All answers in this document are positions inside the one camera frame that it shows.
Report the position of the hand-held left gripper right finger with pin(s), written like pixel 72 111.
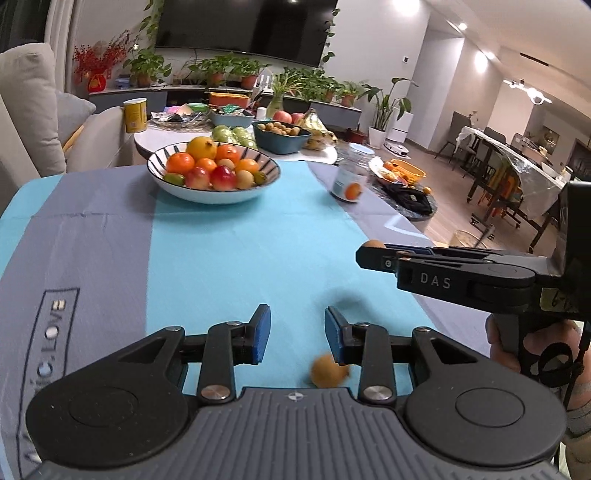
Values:
pixel 334 334

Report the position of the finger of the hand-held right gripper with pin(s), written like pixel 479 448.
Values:
pixel 374 261
pixel 461 279

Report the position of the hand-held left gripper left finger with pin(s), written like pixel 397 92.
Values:
pixel 262 332

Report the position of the brown round fruit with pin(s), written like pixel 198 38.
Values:
pixel 226 162
pixel 328 370
pixel 375 243
pixel 244 179

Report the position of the green oval fruit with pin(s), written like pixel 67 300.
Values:
pixel 173 178
pixel 261 177

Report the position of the striped ceramic bowl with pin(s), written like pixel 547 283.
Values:
pixel 207 196

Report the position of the yellowish orange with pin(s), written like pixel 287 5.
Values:
pixel 247 165

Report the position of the red apple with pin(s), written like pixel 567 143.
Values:
pixel 282 115
pixel 198 179
pixel 223 177
pixel 298 118

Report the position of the small orange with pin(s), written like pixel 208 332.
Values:
pixel 206 165

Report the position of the large reddish orange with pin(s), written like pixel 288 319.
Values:
pixel 180 162

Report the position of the yellow melon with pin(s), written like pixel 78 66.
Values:
pixel 202 146

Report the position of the person's right hand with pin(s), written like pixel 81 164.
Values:
pixel 554 337

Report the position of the black bag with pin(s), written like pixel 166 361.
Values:
pixel 413 198

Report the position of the covered dining table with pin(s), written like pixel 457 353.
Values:
pixel 521 170

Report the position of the glass jar with orange label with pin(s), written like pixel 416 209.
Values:
pixel 351 173

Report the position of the yellow tray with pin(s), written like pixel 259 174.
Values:
pixel 408 169

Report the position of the white robot vacuum dock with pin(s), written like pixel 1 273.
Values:
pixel 399 127

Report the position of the bunch of bananas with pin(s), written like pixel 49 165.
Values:
pixel 316 131

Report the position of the ceiling lamp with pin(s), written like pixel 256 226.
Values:
pixel 528 90

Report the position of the grey dining chair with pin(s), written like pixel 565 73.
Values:
pixel 455 131

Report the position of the dark teal bowl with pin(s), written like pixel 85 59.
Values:
pixel 281 141

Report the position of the tall plant in white pot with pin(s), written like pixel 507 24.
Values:
pixel 385 106

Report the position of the heap of longans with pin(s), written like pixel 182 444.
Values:
pixel 279 128

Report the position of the small white cup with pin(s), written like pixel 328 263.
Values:
pixel 261 113

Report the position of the bag of green fruit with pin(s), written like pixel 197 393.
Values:
pixel 233 135

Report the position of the blue and grey tablecloth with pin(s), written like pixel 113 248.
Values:
pixel 92 240

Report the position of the blue-grey bowl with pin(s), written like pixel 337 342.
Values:
pixel 231 120

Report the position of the orange box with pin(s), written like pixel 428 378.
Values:
pixel 228 98

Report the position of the white round side table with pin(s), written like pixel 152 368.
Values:
pixel 147 143

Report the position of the glass plate of snacks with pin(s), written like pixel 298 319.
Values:
pixel 180 119

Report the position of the row of potted plants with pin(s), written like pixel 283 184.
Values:
pixel 217 69

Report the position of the yellow can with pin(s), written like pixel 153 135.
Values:
pixel 135 115

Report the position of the beige sofa cushions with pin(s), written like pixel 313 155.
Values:
pixel 99 138

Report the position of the grey television cabinet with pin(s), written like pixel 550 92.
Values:
pixel 138 98

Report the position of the black television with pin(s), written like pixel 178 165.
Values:
pixel 244 23

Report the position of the grey sofa cushion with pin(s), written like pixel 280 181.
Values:
pixel 74 110

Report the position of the red flower decoration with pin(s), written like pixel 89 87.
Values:
pixel 99 60

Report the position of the beige sofa cushion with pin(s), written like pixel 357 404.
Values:
pixel 27 106

